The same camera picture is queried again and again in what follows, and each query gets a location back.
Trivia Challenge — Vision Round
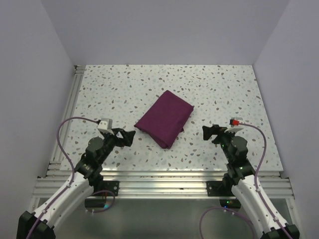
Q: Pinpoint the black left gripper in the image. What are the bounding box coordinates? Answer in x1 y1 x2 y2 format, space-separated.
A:
98 127 135 164

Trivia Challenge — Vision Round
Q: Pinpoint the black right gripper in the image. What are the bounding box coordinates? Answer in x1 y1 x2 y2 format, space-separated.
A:
202 124 238 162

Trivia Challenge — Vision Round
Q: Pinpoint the purple cloth mat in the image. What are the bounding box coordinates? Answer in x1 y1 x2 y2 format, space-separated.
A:
135 90 194 149

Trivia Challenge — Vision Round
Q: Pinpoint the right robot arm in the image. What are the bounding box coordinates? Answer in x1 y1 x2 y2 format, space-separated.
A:
202 119 300 239

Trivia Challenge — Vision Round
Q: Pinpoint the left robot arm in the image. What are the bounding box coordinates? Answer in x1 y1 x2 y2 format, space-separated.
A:
16 128 136 239

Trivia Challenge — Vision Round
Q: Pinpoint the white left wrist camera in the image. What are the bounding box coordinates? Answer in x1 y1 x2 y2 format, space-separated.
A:
97 118 114 134

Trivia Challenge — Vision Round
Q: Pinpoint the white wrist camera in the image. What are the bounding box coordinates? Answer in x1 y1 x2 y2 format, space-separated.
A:
97 118 114 134
225 118 243 133

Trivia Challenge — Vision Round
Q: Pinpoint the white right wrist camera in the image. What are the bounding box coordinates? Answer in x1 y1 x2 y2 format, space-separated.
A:
225 118 243 133

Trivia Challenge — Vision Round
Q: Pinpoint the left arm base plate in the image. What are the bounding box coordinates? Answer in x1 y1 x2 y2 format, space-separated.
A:
91 180 120 197

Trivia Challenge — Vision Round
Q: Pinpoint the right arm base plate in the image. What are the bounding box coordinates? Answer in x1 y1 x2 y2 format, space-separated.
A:
206 181 235 197

